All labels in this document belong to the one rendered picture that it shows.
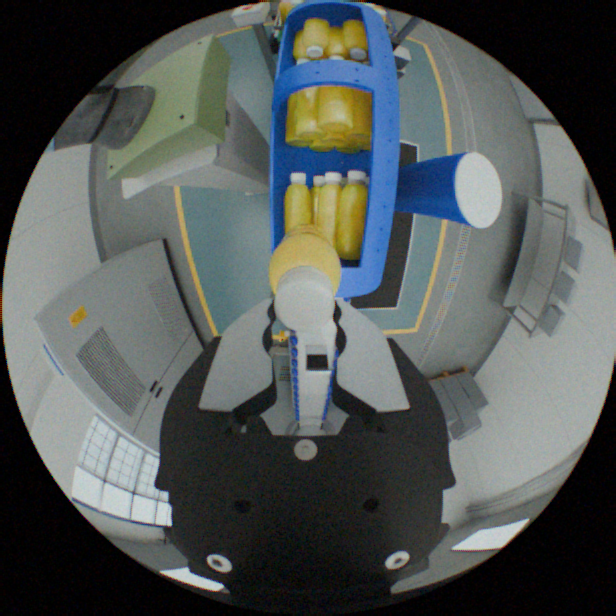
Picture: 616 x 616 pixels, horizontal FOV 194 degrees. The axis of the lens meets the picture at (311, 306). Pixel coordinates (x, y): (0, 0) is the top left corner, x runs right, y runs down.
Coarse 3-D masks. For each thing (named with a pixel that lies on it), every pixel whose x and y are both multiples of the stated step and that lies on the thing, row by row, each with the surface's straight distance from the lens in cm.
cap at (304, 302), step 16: (304, 272) 12; (288, 288) 11; (304, 288) 10; (320, 288) 11; (288, 304) 11; (304, 304) 11; (320, 304) 11; (288, 320) 12; (304, 320) 12; (320, 320) 12
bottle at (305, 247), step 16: (304, 224) 27; (288, 240) 16; (304, 240) 15; (320, 240) 16; (272, 256) 16; (288, 256) 14; (304, 256) 13; (320, 256) 14; (336, 256) 16; (272, 272) 15; (288, 272) 12; (320, 272) 12; (336, 272) 14; (272, 288) 15; (336, 288) 15
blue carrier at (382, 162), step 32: (320, 0) 74; (288, 32) 78; (384, 32) 65; (288, 64) 68; (320, 64) 42; (352, 64) 42; (384, 64) 49; (288, 96) 61; (384, 96) 41; (384, 128) 38; (288, 160) 54; (320, 160) 60; (352, 160) 59; (384, 160) 36; (384, 192) 35; (384, 224) 36; (384, 256) 40; (352, 288) 35
